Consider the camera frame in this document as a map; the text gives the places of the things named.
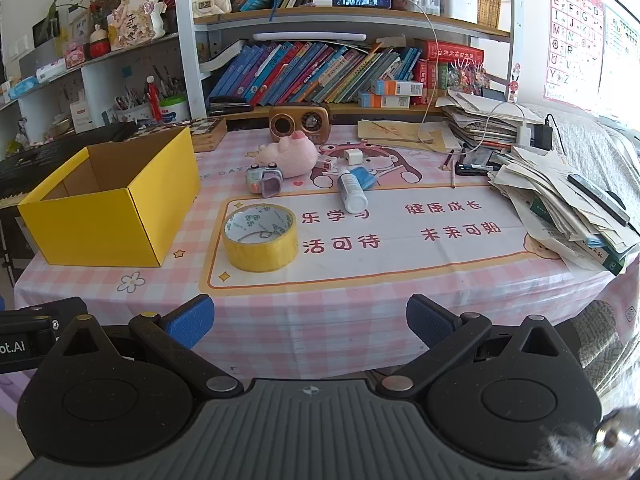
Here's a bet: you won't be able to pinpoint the black power adapter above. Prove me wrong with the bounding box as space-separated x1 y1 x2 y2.
535 115 556 151

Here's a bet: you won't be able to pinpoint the blue packet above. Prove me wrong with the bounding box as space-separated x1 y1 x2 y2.
350 166 378 191

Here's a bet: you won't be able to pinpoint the white cubby shelf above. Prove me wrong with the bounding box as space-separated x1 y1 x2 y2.
0 32 208 136

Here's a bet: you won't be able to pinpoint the pink checkered cloth desktop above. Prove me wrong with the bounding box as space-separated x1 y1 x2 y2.
14 120 640 381

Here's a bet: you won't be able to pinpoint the orange and blue small box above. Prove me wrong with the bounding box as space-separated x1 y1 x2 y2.
357 92 411 108
370 80 423 97

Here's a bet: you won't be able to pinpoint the black electronic keyboard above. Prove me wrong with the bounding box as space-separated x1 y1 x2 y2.
0 122 138 211

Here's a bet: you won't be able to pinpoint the white tub with green lid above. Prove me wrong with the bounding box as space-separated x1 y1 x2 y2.
159 95 192 122

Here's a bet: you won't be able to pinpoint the white box with red label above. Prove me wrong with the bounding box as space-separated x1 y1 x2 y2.
70 100 96 133

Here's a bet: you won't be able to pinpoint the white wall chart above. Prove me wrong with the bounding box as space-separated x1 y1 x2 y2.
600 5 640 116

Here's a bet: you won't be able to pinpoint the pink and white cat ornament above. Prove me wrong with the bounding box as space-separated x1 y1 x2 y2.
107 0 167 51

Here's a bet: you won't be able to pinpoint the red boxed book set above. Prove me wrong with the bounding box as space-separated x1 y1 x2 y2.
415 40 486 96

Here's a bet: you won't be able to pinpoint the white pen holder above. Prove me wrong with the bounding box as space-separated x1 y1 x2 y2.
440 0 481 23

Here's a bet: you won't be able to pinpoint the white charging cable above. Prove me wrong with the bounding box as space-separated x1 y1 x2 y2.
391 0 526 128

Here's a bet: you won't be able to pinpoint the dark remote control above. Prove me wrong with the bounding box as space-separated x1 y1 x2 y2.
567 174 631 226

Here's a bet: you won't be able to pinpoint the black phone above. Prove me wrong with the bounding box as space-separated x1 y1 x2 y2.
455 147 501 176

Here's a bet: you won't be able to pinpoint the white tissue pack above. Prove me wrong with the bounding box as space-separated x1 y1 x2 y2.
35 57 68 83

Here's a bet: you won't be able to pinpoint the brown envelopes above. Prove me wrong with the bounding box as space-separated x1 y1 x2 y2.
357 119 451 153

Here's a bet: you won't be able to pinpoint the white light bar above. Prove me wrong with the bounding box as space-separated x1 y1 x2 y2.
252 31 366 42

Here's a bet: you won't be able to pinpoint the yellow tape roll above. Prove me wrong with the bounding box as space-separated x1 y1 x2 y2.
222 205 299 272

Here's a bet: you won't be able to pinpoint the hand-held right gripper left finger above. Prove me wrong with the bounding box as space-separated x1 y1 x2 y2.
44 294 245 401

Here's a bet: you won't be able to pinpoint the row of blue books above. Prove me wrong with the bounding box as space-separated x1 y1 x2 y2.
207 40 426 108

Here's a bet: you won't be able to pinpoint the blue tissue pack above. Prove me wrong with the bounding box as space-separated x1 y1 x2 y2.
7 76 41 101

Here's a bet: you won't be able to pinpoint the red apple-shaped jar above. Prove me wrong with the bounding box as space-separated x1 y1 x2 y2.
87 25 112 58

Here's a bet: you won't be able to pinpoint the white spray bottle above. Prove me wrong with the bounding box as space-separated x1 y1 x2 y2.
336 169 369 214

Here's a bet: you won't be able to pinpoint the wooden chessboard box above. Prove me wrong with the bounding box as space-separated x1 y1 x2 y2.
137 116 228 154

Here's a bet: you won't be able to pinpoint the person's fuzzy-sleeved right forearm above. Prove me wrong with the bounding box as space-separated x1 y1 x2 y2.
530 400 640 480

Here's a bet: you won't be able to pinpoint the alphabet wall poster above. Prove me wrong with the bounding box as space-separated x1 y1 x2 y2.
544 0 608 111

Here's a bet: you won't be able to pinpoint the stack of papers and notebooks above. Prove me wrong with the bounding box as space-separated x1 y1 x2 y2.
440 87 543 151

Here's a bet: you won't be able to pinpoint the pink pig plush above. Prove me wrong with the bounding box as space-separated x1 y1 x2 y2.
257 130 319 179

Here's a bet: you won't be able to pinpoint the pink tin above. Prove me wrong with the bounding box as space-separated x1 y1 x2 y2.
62 45 91 68

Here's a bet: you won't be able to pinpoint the pen holder with pens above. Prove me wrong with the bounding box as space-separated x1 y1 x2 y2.
112 85 151 123

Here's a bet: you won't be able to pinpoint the purple toy camera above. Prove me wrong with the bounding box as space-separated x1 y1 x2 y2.
244 162 285 199

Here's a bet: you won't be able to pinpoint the yellow cardboard box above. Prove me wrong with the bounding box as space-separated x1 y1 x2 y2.
17 126 202 268

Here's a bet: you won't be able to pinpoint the brown retro radio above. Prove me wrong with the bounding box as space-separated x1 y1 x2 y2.
269 103 331 144

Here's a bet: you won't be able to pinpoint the messy pile of papers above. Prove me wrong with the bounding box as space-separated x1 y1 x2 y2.
487 145 640 276

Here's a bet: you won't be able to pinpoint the white and wooden bookshelf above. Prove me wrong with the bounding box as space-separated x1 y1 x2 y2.
172 0 516 121

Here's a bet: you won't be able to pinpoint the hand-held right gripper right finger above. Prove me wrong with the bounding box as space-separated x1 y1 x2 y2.
376 294 583 400

